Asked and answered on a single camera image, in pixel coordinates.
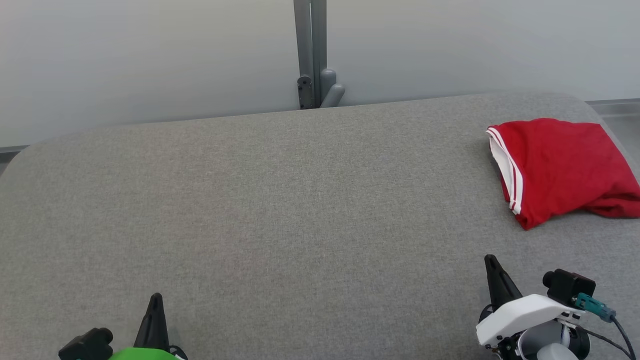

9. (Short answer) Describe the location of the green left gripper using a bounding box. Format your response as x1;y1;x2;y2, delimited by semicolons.
107;293;188;360

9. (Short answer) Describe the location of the grey metal post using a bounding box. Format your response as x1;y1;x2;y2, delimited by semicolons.
293;0;327;110

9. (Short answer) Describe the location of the black hinge plate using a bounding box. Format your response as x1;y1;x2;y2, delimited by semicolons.
297;75;314;110

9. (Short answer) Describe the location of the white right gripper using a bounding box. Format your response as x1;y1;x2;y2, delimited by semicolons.
476;254;586;347

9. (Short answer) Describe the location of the red white basketball jersey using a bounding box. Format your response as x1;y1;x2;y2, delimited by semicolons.
486;118;640;231

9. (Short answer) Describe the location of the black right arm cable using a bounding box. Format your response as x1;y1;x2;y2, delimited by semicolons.
575;315;638;360

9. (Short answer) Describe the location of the teal right cable connector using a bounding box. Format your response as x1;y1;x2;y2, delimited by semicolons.
574;293;617;323

